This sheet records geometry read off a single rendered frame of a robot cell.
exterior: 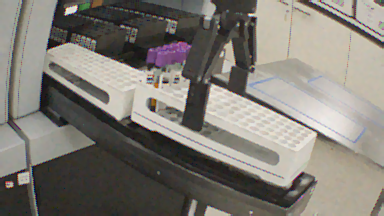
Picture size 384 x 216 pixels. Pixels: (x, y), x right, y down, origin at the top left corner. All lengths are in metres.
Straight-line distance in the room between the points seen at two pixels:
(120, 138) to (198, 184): 0.16
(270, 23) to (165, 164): 2.56
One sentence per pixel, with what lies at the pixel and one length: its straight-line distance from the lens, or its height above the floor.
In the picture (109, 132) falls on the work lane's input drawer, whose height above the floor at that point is 0.80.
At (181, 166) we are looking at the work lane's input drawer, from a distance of 0.87.
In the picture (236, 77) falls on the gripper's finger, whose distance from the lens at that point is 0.92.
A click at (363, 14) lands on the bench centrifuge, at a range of 3.09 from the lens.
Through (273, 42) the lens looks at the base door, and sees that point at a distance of 3.40.
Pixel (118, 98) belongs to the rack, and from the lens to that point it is 0.94.
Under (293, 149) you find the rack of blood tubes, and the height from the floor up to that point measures 0.89.
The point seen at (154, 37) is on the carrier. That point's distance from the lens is 1.35.
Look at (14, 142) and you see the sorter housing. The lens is 0.98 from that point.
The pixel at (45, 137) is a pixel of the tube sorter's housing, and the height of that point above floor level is 0.73.
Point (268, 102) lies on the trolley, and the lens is 1.15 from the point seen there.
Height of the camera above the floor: 1.21
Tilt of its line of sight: 22 degrees down
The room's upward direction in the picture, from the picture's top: 12 degrees clockwise
